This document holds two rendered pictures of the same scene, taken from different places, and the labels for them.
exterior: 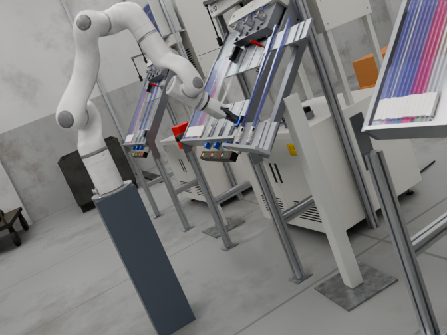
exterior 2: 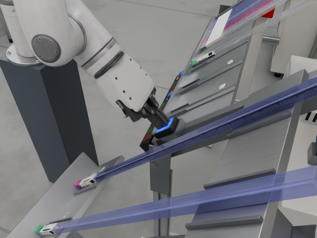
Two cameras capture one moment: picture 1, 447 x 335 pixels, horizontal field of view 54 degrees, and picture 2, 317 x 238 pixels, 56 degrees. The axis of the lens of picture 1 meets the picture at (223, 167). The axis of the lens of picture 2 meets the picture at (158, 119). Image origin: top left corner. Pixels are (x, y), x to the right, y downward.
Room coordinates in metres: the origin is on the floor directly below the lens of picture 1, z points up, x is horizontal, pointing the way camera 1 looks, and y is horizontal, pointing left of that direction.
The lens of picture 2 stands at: (1.55, -0.44, 1.24)
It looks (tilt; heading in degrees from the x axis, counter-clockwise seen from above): 43 degrees down; 43
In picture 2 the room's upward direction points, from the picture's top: straight up
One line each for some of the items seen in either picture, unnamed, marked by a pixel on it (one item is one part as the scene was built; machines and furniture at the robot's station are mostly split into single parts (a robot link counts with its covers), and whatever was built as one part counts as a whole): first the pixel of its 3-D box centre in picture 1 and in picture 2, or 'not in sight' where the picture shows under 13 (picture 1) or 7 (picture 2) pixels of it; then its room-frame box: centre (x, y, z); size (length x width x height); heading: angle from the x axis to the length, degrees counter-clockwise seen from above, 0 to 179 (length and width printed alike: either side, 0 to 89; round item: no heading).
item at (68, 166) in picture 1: (98, 171); not in sight; (5.85, 1.57, 0.35); 1.00 x 0.82 x 0.71; 18
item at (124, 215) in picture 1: (144, 259); (59, 123); (1.94, 0.50, 0.35); 0.18 x 0.18 x 0.70; 20
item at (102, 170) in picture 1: (104, 172); (28, 26); (1.94, 0.50, 0.79); 0.19 x 0.19 x 0.18
